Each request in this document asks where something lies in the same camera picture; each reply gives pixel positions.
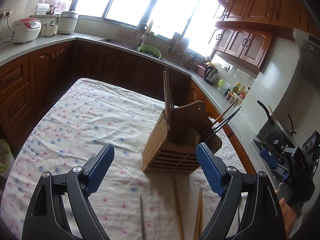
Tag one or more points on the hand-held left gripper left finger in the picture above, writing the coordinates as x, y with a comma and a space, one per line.
100, 165

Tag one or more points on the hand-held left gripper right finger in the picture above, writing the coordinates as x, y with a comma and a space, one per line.
210, 167

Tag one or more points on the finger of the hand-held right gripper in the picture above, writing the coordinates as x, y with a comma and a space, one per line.
268, 158
283, 176

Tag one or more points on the wooden utensil holder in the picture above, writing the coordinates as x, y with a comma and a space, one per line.
172, 155

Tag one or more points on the dark chopsticks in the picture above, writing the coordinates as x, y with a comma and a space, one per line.
225, 123

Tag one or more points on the brown wooden chopstick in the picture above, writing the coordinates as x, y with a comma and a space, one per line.
178, 207

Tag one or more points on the reddish wooden chopstick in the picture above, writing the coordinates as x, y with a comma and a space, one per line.
225, 112

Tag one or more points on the dark wooden chopstick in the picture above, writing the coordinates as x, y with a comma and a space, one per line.
168, 92
165, 92

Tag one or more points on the person's right hand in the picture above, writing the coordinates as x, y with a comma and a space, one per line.
287, 217

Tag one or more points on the black wok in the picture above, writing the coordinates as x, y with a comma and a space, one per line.
277, 127

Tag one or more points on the floral white tablecloth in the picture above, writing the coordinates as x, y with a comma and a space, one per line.
87, 120

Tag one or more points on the row of seasoning jars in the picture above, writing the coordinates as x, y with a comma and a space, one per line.
238, 91

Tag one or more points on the green cup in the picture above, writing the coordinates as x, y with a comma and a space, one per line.
222, 85

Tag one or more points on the steel electric kettle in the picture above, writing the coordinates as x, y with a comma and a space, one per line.
211, 73

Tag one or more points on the green waste bin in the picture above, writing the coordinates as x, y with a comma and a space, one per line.
3, 155

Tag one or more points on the pink container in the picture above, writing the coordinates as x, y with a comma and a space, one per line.
201, 70

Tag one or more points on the wooden base cabinets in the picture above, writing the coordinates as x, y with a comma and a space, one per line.
45, 77

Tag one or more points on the steel range hood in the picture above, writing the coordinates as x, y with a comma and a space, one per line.
308, 55

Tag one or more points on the kitchen sink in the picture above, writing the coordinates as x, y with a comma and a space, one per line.
120, 43

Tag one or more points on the green colander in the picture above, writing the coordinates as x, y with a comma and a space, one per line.
150, 51

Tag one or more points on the grey kitchen countertop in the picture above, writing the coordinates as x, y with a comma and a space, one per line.
37, 47

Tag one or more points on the metal sink faucet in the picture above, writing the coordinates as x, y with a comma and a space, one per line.
143, 36

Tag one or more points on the small white appliance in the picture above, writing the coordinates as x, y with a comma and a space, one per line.
50, 29

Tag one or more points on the large white rice cooker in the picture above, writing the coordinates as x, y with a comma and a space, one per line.
67, 22

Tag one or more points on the bottle on windowsill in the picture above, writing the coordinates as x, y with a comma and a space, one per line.
151, 27

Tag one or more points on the pink and white rice cooker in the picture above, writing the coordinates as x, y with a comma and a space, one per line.
25, 30

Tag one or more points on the kitchen window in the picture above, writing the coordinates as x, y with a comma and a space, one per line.
155, 0

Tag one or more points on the small wall outlet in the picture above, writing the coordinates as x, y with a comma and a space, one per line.
225, 67

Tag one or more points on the wooden wall cabinets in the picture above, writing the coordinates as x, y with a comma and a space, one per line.
255, 25

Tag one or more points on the wall power outlet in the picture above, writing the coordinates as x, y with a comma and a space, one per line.
6, 12

